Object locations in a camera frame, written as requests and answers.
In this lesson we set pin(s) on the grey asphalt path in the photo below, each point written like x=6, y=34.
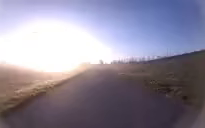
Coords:
x=100, y=103

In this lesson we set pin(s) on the dry grass verge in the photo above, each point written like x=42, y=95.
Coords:
x=176, y=76

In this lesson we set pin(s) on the dry grass field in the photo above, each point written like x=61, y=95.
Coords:
x=13, y=86

